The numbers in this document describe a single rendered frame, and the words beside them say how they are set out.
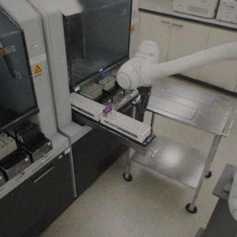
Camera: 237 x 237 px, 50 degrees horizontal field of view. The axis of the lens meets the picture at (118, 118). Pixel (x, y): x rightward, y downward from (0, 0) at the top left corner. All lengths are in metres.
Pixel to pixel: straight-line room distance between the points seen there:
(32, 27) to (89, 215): 1.41
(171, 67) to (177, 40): 2.72
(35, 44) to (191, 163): 1.47
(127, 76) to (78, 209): 1.36
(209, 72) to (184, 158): 1.80
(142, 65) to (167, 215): 1.38
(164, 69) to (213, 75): 2.70
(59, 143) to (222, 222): 1.03
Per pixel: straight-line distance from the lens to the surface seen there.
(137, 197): 2.19
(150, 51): 1.16
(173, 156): 2.15
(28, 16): 1.27
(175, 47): 3.78
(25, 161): 1.41
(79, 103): 1.64
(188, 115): 1.69
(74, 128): 1.64
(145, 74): 1.03
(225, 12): 3.46
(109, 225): 2.04
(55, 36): 1.38
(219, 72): 3.65
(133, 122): 1.49
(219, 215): 1.60
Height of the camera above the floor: 1.77
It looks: 37 degrees down
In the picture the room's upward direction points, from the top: 2 degrees clockwise
